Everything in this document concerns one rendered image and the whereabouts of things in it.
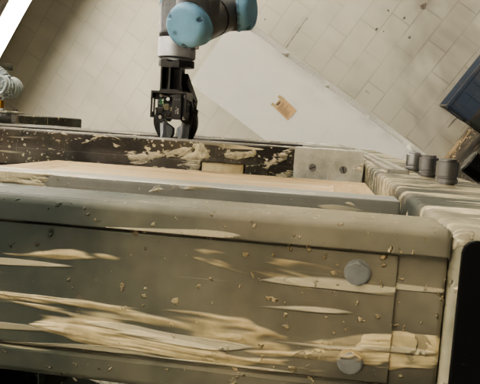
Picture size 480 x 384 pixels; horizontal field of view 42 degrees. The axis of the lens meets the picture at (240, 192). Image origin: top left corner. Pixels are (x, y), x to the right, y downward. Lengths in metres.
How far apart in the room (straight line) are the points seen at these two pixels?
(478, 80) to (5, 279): 4.73
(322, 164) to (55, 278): 0.81
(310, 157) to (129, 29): 5.44
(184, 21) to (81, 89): 5.68
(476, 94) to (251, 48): 1.70
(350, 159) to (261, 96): 3.57
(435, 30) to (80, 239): 5.71
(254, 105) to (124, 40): 2.20
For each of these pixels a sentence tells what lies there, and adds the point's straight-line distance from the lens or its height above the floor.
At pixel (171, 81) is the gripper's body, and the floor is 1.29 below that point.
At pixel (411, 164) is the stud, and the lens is 0.99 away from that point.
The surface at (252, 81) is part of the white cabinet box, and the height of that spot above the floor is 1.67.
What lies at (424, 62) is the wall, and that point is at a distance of 6.01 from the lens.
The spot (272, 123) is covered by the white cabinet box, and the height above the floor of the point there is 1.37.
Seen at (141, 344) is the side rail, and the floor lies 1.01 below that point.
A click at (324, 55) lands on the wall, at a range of 6.03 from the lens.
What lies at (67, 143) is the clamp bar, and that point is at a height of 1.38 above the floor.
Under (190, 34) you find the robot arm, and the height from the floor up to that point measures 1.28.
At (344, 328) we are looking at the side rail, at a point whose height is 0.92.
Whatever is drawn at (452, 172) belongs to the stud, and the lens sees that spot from 0.73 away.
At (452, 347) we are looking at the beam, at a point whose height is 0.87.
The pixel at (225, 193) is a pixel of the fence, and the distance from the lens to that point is 0.61.
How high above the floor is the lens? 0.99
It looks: 3 degrees up
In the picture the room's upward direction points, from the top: 52 degrees counter-clockwise
